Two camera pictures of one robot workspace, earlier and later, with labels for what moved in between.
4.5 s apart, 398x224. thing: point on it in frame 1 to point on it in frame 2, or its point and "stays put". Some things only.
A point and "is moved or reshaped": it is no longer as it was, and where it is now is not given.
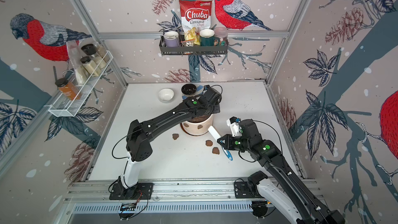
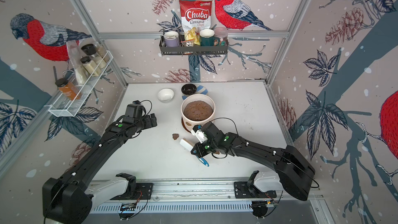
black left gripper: x=217 y=107 to x=150 y=123
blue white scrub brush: x=216 y=136 is moved or reshaped
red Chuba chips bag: x=196 y=13 stays put
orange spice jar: x=68 y=89 stays put
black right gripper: x=228 y=141 to x=199 y=151
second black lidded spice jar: x=90 y=67 stays put
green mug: x=207 y=38 stays put
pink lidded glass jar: x=221 y=33 stays put
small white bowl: x=166 y=95 stays put
